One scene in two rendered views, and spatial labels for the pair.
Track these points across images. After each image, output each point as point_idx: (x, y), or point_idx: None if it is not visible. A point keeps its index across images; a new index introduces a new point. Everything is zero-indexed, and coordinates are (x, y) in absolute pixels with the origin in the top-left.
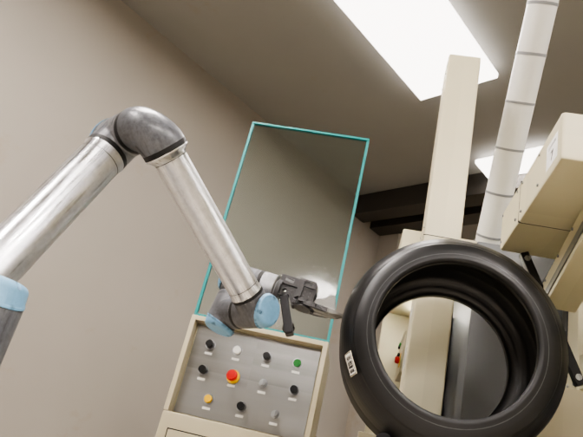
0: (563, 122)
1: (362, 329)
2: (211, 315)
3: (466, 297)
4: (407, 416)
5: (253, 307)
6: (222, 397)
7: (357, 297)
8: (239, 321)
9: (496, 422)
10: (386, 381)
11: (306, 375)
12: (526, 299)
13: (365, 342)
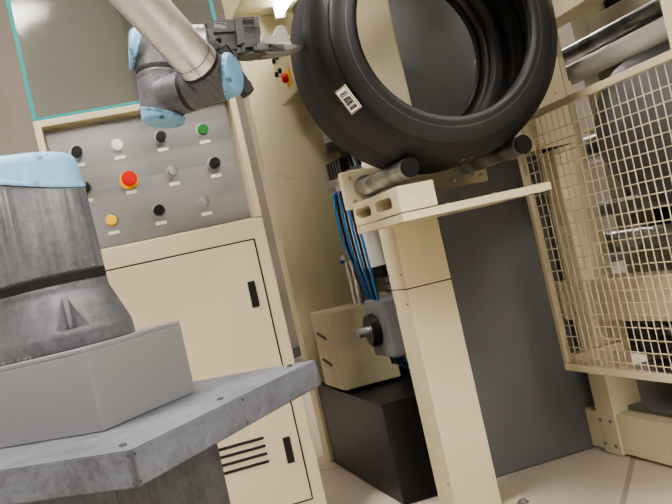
0: None
1: (346, 54)
2: (152, 107)
3: None
4: (429, 130)
5: (218, 77)
6: (128, 210)
7: (322, 18)
8: (200, 100)
9: (512, 100)
10: (395, 102)
11: (220, 139)
12: None
13: (356, 68)
